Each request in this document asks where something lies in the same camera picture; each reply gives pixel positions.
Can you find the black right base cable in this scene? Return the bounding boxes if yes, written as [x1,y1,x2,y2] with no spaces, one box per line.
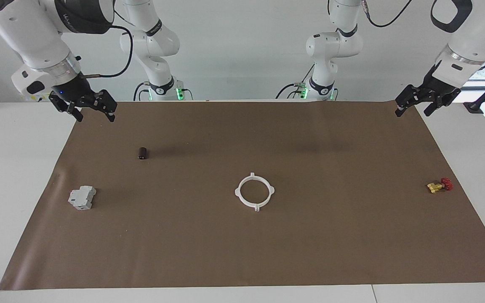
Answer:
[134,81,150,101]

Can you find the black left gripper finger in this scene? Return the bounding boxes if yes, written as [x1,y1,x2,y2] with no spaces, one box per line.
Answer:
[395,84,415,117]
[424,95,451,117]

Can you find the brown paper table mat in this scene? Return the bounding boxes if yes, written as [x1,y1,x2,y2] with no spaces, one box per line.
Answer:
[0,100,485,291]

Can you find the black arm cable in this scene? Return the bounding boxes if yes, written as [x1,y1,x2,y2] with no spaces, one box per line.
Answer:
[362,0,414,28]
[80,24,134,79]

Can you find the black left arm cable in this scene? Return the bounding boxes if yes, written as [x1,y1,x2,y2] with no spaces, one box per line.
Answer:
[362,0,414,28]

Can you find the white half ring pipe clamp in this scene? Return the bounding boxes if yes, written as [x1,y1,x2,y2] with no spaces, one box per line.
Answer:
[235,172,256,212]
[253,172,275,212]

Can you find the grey circuit breaker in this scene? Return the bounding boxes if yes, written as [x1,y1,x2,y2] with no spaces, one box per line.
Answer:
[68,185,97,210]

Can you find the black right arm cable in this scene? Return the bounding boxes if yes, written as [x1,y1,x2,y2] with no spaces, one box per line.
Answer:
[80,24,134,79]

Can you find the white wall socket box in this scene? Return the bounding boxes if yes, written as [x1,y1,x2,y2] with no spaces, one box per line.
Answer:
[19,90,53,103]

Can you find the black left base cable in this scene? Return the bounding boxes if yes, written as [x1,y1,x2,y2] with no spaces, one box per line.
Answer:
[275,63,314,100]

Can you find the black base cable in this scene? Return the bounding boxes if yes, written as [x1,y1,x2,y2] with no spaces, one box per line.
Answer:
[134,81,150,101]
[275,63,314,100]

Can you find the brass valve red handle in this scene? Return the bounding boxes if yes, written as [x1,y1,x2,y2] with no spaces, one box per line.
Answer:
[426,177,454,194]

